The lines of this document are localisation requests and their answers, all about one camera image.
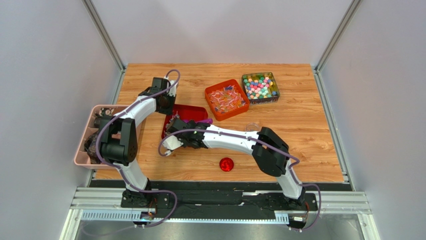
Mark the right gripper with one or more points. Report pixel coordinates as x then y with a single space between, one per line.
176 126

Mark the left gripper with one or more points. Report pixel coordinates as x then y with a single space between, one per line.
168 111

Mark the red tray of swirl lollipops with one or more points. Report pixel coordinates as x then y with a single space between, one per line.
185 112

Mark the purple plastic scoop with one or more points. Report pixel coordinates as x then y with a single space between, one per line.
208 121

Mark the clear plastic jar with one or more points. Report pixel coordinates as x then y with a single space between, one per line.
252 127

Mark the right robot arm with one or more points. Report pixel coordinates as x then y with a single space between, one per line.
269 151

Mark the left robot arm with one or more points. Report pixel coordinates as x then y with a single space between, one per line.
117 141

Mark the clear tray of colourful candies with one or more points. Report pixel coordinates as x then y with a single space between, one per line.
260 88

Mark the red jar lid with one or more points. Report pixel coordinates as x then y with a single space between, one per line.
226 164

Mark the orange tray of lollipops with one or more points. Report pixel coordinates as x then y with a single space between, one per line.
226 99

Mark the pink organizer basket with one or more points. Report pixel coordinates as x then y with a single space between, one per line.
82 158

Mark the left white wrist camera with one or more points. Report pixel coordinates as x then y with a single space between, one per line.
172 86

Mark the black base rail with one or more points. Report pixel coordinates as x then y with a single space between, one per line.
218 200

